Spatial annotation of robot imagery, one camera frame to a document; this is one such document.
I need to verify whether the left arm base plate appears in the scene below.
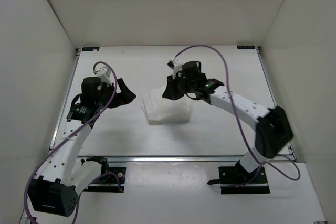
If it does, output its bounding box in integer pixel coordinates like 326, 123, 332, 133
80, 155, 127, 193

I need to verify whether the purple cable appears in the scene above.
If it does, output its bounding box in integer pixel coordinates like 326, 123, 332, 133
24, 61, 124, 224
167, 45, 301, 187

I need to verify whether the blue corner label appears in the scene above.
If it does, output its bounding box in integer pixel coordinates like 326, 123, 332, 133
237, 45, 255, 50
81, 47, 100, 51

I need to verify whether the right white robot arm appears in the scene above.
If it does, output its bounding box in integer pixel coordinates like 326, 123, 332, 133
162, 60, 293, 182

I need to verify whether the left blue corner label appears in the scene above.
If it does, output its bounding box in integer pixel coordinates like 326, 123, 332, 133
81, 47, 100, 51

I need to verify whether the white pleated skirt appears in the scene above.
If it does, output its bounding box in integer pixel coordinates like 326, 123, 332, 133
141, 86, 193, 125

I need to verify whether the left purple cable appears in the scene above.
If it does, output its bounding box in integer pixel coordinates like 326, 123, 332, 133
24, 61, 124, 224

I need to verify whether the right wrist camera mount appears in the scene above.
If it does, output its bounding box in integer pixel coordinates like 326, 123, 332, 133
167, 59, 183, 79

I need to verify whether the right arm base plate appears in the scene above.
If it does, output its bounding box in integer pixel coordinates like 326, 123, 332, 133
207, 166, 270, 195

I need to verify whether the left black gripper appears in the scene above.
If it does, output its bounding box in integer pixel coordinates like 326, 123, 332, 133
98, 76, 138, 106

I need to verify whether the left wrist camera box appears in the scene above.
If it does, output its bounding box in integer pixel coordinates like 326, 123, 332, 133
93, 66, 112, 86

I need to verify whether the right blue corner label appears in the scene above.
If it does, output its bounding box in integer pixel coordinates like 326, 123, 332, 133
237, 45, 255, 50

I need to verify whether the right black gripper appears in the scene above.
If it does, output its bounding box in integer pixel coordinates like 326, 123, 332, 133
163, 73, 196, 101

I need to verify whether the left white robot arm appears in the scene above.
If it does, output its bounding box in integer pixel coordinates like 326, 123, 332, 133
25, 74, 136, 217

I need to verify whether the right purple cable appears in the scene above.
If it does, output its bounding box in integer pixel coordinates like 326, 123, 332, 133
167, 45, 301, 187

